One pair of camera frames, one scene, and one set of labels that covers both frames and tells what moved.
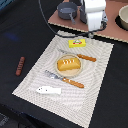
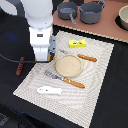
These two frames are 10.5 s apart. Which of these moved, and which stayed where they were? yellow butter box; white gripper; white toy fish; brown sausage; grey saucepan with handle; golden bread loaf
Moved: white gripper; golden bread loaf
Stayed: brown sausage; grey saucepan with handle; yellow butter box; white toy fish
